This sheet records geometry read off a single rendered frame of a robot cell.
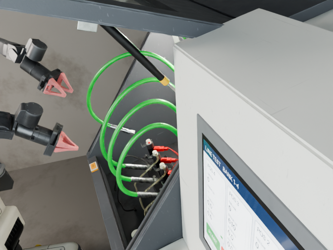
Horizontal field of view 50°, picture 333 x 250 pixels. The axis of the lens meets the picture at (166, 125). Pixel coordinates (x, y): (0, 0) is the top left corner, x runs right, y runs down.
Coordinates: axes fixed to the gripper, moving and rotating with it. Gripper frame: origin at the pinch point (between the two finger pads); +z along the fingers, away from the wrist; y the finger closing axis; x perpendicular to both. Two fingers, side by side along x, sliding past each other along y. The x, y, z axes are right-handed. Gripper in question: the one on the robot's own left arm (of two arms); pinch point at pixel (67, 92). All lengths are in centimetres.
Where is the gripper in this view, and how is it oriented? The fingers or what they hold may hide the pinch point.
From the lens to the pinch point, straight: 139.4
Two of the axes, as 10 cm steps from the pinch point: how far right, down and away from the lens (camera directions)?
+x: -5.1, 7.0, 5.0
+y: 2.9, -4.0, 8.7
